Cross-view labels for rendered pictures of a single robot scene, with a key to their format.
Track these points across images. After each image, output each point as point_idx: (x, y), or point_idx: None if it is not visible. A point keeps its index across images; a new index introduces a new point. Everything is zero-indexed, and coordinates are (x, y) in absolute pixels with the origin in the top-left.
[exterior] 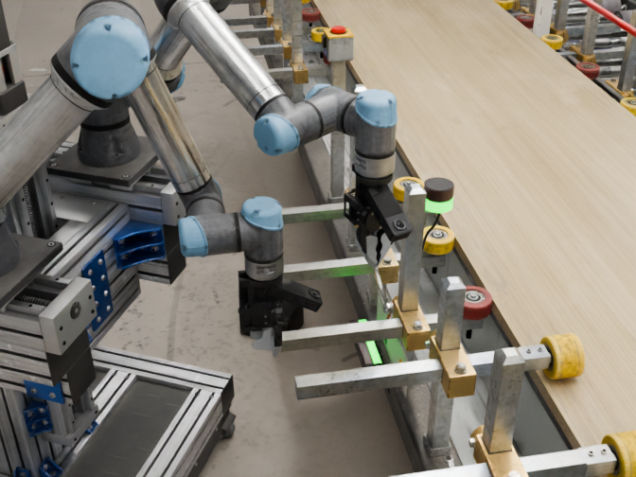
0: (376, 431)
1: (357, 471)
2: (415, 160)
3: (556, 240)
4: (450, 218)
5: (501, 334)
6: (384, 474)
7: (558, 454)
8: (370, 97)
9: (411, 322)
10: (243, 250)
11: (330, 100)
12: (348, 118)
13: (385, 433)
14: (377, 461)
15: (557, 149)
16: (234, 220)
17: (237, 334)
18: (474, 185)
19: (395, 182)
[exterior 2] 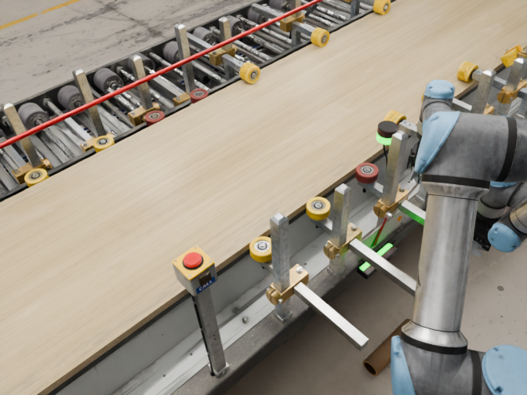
0: (277, 388)
1: (318, 380)
2: (216, 260)
3: (279, 159)
4: (290, 208)
5: (350, 180)
6: (308, 364)
7: (458, 103)
8: (448, 85)
9: (400, 193)
10: None
11: (454, 111)
12: (452, 107)
13: (275, 381)
14: (301, 373)
15: (146, 192)
16: (524, 183)
17: None
18: (234, 213)
19: (266, 254)
